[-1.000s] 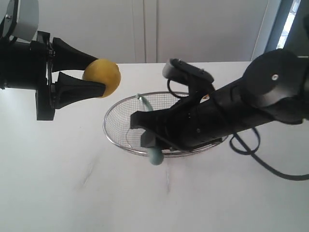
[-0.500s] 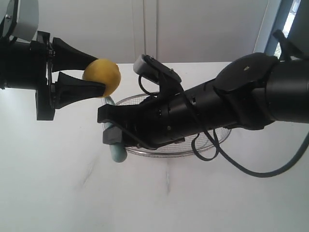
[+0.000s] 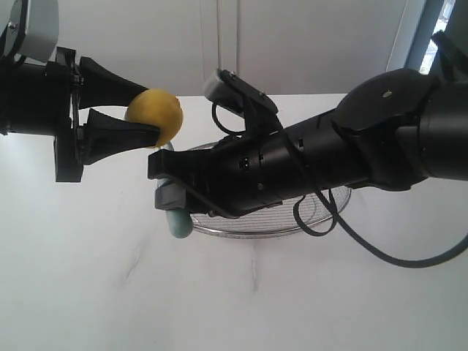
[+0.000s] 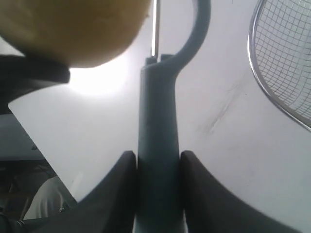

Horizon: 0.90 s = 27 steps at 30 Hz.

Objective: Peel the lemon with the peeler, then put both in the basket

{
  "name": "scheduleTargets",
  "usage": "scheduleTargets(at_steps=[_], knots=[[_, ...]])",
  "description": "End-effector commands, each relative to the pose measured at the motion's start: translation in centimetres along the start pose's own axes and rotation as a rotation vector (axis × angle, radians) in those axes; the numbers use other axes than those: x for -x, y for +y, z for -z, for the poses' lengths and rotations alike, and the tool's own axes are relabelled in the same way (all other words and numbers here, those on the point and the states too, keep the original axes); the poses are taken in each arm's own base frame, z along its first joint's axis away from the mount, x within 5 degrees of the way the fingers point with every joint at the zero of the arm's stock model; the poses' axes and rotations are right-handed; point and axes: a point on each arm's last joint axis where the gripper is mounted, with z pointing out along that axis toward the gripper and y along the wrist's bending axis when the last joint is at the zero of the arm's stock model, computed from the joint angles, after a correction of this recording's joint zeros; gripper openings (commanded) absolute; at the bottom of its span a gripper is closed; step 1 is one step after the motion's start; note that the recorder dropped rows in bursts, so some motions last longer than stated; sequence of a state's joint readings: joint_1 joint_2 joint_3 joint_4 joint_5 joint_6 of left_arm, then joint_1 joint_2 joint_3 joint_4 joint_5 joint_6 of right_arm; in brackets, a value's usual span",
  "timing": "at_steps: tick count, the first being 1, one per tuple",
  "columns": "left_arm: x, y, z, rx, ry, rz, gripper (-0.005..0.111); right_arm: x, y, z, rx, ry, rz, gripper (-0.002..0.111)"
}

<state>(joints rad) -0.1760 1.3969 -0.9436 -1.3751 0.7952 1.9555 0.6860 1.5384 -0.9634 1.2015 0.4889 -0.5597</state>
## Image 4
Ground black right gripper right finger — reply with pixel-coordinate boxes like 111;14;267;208
180;150;298;233

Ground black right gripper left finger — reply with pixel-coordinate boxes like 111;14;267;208
23;151;137;233

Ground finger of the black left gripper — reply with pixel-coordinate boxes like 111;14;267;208
0;55;70;114

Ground yellow lemon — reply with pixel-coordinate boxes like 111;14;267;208
0;0;151;68

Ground teal handled peeler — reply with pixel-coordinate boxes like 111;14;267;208
135;0;211;233

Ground steel wire mesh basket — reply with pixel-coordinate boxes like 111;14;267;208
247;0;311;131

